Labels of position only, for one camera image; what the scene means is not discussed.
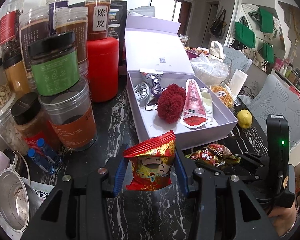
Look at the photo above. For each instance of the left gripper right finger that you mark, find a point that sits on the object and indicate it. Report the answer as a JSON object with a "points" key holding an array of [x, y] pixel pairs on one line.
{"points": [[225, 208]]}

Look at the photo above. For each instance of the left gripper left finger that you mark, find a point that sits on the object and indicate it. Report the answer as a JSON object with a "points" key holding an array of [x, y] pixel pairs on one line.
{"points": [[76, 208]]}

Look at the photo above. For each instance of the green pink snack packet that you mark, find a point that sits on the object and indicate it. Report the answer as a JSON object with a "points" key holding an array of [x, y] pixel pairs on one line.
{"points": [[215, 155]]}

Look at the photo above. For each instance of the red gold snack packet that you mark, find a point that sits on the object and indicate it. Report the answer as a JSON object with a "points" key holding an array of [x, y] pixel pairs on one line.
{"points": [[151, 162]]}

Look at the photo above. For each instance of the pink red cream tube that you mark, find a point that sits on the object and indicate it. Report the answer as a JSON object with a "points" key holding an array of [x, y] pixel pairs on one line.
{"points": [[194, 114]]}

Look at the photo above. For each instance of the white goat milk hand cream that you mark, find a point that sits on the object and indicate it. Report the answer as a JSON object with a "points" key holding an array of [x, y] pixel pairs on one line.
{"points": [[208, 105]]}

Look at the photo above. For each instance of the dark red fluffy scrunchie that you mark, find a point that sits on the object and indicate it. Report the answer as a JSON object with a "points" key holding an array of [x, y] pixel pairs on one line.
{"points": [[171, 103]]}

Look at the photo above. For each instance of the person right hand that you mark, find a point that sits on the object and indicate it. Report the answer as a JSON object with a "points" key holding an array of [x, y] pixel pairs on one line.
{"points": [[283, 219]]}

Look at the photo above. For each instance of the metal cup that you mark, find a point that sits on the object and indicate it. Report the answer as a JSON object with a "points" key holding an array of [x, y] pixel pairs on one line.
{"points": [[18, 202]]}

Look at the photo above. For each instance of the yellow lemon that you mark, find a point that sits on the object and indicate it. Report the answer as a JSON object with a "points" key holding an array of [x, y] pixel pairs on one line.
{"points": [[245, 118]]}

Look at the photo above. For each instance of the near grey chair cover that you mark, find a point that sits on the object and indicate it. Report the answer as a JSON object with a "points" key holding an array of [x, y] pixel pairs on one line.
{"points": [[275, 99]]}

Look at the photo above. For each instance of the grey chair cover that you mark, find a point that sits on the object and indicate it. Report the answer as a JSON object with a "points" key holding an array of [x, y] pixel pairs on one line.
{"points": [[237, 59], [275, 99]]}

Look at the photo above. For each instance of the orange label clear jar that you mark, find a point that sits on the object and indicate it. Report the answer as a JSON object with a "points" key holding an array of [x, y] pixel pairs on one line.
{"points": [[70, 113]]}

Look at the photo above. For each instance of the bag of yellow waffles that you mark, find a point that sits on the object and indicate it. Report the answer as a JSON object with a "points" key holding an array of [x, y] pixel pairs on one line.
{"points": [[223, 94]]}

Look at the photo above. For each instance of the clear plastic bag bowl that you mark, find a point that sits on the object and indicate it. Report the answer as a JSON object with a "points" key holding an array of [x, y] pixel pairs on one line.
{"points": [[210, 72]]}

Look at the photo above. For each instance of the far grey chair cover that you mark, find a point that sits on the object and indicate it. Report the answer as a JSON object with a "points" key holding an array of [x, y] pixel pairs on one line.
{"points": [[237, 59]]}

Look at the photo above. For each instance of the lavender gift box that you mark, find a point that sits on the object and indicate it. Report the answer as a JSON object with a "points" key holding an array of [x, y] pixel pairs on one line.
{"points": [[153, 44]]}

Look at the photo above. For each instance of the lower green tote bag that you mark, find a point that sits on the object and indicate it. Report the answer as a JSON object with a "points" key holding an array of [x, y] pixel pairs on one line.
{"points": [[267, 52]]}

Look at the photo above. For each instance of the green tote bag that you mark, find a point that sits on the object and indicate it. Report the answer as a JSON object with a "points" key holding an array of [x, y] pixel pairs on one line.
{"points": [[244, 35], [267, 52], [266, 21]]}

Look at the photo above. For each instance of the green label black lid jar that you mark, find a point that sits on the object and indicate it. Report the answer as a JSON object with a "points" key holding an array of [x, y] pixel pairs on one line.
{"points": [[54, 63]]}

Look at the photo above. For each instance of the red canister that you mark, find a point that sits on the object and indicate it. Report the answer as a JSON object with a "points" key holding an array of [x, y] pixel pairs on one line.
{"points": [[103, 70]]}

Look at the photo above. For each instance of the upper green tote bag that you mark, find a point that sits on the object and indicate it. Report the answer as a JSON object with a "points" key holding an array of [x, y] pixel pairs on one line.
{"points": [[266, 21]]}

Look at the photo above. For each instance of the red label dark jar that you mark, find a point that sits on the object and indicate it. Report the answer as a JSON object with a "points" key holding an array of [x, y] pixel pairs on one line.
{"points": [[9, 28]]}

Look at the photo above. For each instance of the black printed box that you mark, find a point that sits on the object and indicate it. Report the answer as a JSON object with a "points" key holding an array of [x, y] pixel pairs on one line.
{"points": [[117, 19]]}

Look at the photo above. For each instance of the white refrigerator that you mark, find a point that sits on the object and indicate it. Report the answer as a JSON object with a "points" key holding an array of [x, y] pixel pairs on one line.
{"points": [[164, 9]]}

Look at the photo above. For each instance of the jar with chinese label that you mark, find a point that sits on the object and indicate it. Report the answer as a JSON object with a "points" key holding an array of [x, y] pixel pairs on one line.
{"points": [[98, 12]]}

